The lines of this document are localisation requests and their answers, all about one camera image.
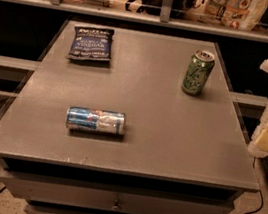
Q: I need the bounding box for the silver blue redbull can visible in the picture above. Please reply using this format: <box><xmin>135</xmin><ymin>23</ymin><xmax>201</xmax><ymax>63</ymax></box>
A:
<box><xmin>66</xmin><ymin>106</ymin><xmax>126</xmax><ymax>136</ymax></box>

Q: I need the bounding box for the green soda can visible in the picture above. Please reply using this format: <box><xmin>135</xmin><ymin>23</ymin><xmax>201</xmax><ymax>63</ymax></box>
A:
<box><xmin>182</xmin><ymin>50</ymin><xmax>215</xmax><ymax>95</ymax></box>

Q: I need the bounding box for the colourful printed bag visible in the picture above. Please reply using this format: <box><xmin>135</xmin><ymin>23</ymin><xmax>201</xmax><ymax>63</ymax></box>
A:
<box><xmin>198</xmin><ymin>0</ymin><xmax>268</xmax><ymax>31</ymax></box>

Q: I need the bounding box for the grey cabinet drawer unit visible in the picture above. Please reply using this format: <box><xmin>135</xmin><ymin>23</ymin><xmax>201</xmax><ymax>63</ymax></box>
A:
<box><xmin>0</xmin><ymin>154</ymin><xmax>244</xmax><ymax>214</ymax></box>

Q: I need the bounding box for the blue chip bag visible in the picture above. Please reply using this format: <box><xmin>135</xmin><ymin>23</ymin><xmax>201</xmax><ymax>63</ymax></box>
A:
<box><xmin>67</xmin><ymin>25</ymin><xmax>115</xmax><ymax>62</ymax></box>

